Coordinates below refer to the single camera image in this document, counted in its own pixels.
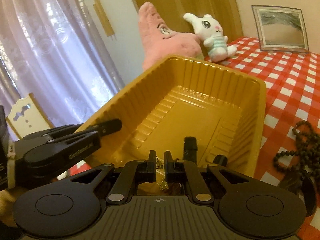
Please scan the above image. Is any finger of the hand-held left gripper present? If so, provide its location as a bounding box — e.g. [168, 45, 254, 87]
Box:
[21, 131, 102, 169]
[21, 119, 123, 143]

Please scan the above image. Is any small black round object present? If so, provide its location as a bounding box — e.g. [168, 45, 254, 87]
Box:
[214, 155, 228, 167]

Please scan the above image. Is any red white checkered tablecloth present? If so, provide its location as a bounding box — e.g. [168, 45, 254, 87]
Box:
[56, 37, 320, 240]

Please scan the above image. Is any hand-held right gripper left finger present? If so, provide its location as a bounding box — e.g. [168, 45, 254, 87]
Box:
[67, 150, 157, 205]

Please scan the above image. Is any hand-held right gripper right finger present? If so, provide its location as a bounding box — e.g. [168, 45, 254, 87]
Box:
[164, 150, 253, 203]

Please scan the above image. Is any pink starfish plush toy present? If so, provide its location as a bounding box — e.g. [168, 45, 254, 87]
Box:
[138, 2, 200, 70]

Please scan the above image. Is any dark bead necklace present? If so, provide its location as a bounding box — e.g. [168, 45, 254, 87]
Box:
[272, 120, 320, 178]

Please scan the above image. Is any white rabbit plush toy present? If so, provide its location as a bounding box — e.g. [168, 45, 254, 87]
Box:
[183, 13, 237, 62]

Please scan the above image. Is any white yellow chair back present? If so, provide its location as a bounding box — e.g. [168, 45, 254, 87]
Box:
[6, 93, 54, 140]

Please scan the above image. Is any white lace curtain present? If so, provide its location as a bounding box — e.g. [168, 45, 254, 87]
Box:
[0, 0, 125, 140]

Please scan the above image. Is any yellow plastic tray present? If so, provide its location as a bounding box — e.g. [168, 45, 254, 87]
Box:
[75, 54, 267, 195]

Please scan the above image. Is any small wristwatch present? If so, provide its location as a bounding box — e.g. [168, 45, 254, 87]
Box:
[159, 180, 184, 195]

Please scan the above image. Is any wooden wardrobe handle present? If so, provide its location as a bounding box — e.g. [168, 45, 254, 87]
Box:
[93, 1, 112, 38]
[95, 0, 116, 41]

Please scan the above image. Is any framed landscape picture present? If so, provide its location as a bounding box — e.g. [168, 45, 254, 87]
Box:
[251, 5, 310, 53]

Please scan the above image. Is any black wristband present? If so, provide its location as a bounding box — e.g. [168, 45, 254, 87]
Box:
[277, 170, 312, 198]

